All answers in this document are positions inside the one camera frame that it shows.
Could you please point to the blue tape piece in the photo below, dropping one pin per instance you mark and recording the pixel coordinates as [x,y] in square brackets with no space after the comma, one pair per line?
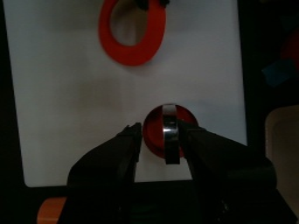
[278,72]

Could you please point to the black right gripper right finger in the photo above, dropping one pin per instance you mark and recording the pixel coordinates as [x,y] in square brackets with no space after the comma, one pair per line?
[230,172]

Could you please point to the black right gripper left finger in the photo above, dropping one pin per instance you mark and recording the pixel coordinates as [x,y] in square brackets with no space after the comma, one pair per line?
[103,172]

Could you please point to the white cutting board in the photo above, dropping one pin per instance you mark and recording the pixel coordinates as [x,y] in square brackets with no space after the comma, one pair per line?
[70,102]

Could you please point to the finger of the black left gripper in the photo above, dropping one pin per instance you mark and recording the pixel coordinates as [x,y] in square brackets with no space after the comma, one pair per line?
[142,3]
[165,2]

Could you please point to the round metal dough cutter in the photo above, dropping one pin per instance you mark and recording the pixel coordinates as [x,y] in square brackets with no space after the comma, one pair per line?
[170,131]

